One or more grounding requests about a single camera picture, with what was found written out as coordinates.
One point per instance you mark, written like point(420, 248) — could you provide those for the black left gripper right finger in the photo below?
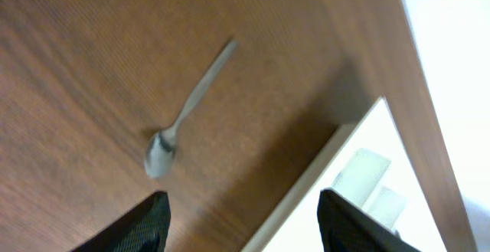
point(345, 228)

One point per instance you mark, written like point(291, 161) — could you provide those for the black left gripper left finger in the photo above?
point(144, 228)

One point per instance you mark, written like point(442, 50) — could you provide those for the white cutlery tray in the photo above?
point(365, 163)

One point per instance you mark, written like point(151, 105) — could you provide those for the small metal teaspoon right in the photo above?
point(162, 147)

